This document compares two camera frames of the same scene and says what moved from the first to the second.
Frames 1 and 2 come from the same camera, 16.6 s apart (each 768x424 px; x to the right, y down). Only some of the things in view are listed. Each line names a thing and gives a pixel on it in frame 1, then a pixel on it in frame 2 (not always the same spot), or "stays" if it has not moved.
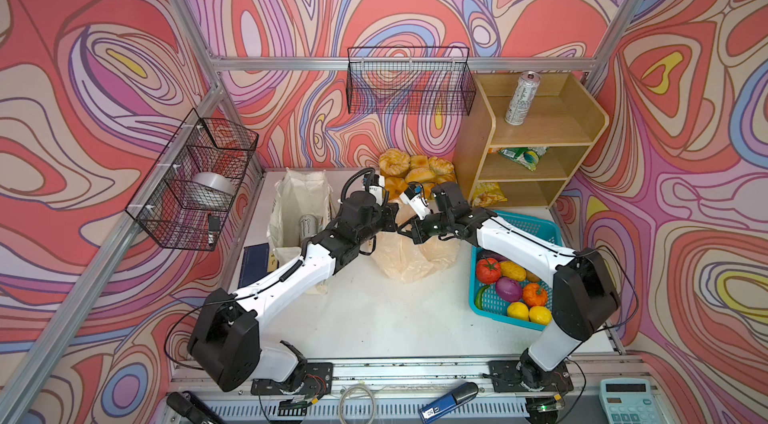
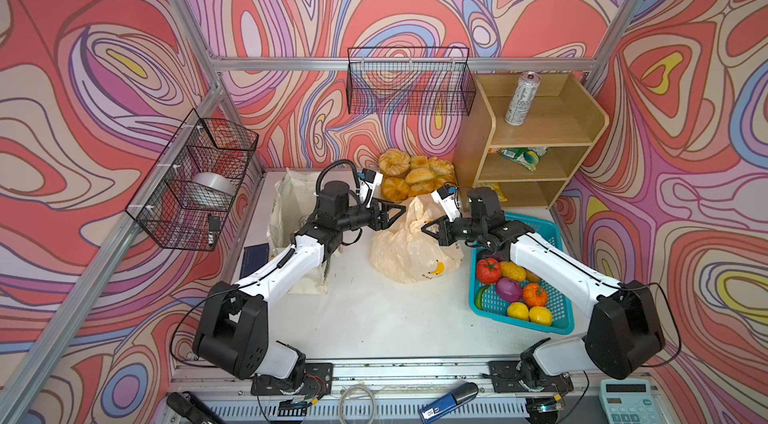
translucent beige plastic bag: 403,260 stays
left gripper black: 388,214 to 380,215
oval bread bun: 419,175 stays
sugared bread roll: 394,163 stays
